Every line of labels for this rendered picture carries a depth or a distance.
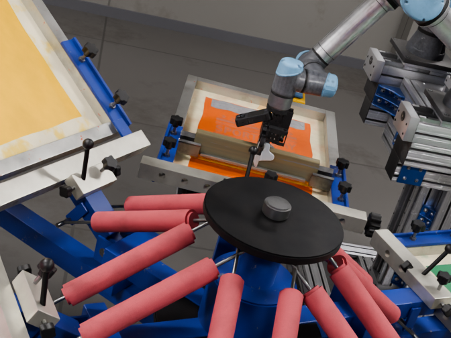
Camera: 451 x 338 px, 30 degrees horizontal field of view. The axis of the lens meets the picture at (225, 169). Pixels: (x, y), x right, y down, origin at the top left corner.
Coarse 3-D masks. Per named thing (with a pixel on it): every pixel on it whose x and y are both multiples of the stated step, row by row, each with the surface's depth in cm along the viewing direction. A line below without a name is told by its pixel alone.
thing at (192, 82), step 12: (192, 84) 315; (204, 84) 320; (216, 84) 320; (228, 84) 323; (192, 96) 306; (228, 96) 321; (240, 96) 321; (252, 96) 321; (264, 96) 322; (180, 108) 294; (300, 108) 321; (312, 108) 323; (324, 120) 321; (324, 132) 313; (336, 132) 309; (324, 144) 305; (336, 144) 300; (336, 156) 291
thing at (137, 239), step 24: (120, 240) 206; (144, 240) 208; (120, 288) 207; (144, 288) 205; (336, 288) 214; (96, 312) 181; (120, 336) 176; (144, 336) 182; (168, 336) 184; (192, 336) 186; (360, 336) 205
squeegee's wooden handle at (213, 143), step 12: (204, 132) 266; (204, 144) 267; (216, 144) 267; (228, 144) 267; (240, 144) 266; (252, 144) 267; (228, 156) 269; (240, 156) 268; (276, 156) 267; (288, 156) 267; (300, 156) 268; (276, 168) 269; (288, 168) 269; (300, 168) 269; (312, 168) 268
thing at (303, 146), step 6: (306, 126) 316; (294, 132) 308; (300, 132) 310; (306, 132) 311; (300, 138) 305; (306, 138) 306; (300, 144) 301; (306, 144) 302; (300, 150) 296; (306, 150) 298; (312, 156) 294; (252, 174) 272; (258, 174) 273; (282, 180) 273; (300, 186) 273; (306, 186) 274
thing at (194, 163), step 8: (208, 104) 311; (208, 112) 305; (216, 112) 307; (224, 112) 309; (232, 112) 310; (200, 120) 298; (208, 120) 299; (200, 128) 292; (208, 128) 294; (192, 160) 270; (200, 160) 272; (200, 168) 267; (208, 168) 268; (216, 168) 270; (224, 168) 271; (232, 168) 272; (232, 176) 268; (240, 176) 269
